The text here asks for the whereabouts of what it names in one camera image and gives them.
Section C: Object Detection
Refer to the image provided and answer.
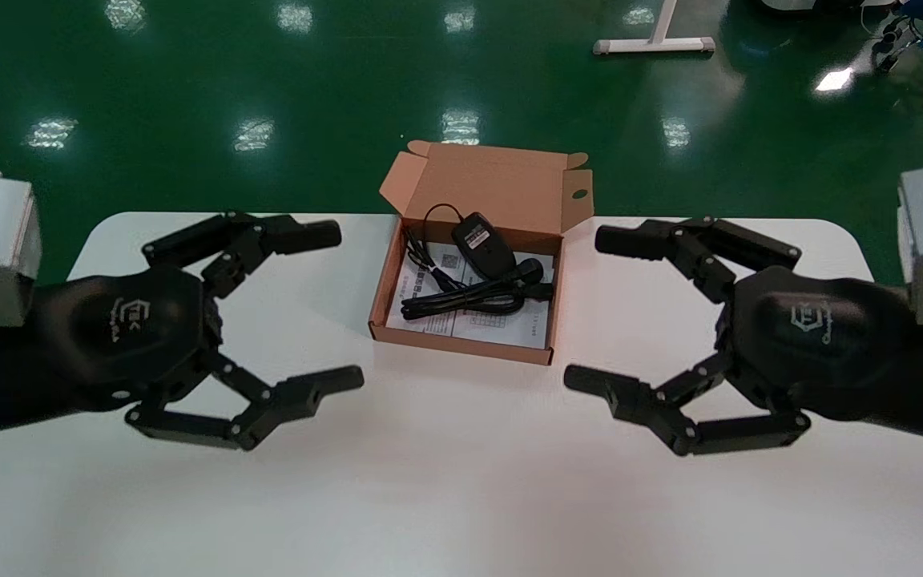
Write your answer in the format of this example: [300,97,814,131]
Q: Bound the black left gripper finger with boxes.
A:
[142,211,343,299]
[124,353,365,452]

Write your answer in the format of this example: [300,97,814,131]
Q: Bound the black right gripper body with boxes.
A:
[714,266,923,446]

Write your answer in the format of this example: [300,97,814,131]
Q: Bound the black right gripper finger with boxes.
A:
[563,353,813,458]
[595,216,802,304]

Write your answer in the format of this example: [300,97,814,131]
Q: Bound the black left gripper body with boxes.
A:
[0,267,222,442]

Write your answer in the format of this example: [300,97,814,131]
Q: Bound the black wired computer mouse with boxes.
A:
[404,204,515,289]

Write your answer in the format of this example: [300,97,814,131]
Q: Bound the black power cable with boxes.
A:
[400,257,555,323]

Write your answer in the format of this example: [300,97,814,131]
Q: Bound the brown cardboard storage box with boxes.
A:
[368,141,595,368]

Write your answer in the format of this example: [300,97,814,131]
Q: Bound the white printed paper manual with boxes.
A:
[384,241,555,351]

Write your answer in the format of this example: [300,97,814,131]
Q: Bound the white table leg base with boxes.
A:
[593,0,716,56]

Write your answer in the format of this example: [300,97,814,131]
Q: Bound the dark grey background object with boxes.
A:
[754,0,895,12]

